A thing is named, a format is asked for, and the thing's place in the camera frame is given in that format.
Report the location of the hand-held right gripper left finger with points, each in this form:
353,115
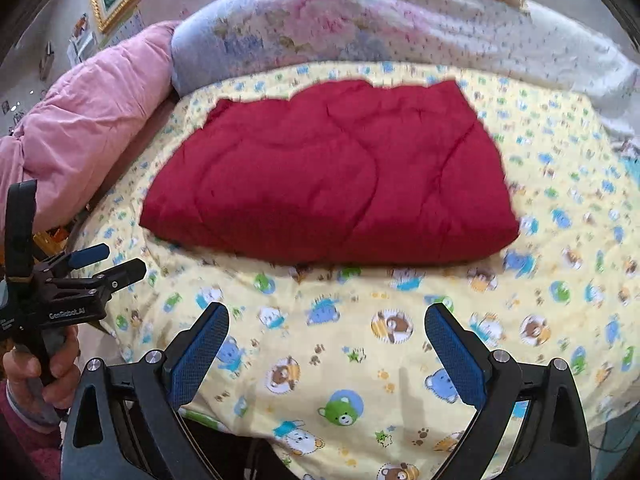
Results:
197,355

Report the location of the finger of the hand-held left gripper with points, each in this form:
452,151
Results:
90,256
122,272

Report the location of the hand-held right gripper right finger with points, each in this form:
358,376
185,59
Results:
455,355

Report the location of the red puffer jacket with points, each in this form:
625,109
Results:
325,175

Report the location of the person's left forearm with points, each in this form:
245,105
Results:
25,435

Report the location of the person's left hand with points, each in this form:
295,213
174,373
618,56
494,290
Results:
22,370

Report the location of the yellow bear print bedsheet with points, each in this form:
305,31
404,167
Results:
350,320

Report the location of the pink quilt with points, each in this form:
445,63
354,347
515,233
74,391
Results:
85,110

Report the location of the floral pastel quilt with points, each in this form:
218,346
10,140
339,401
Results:
400,25

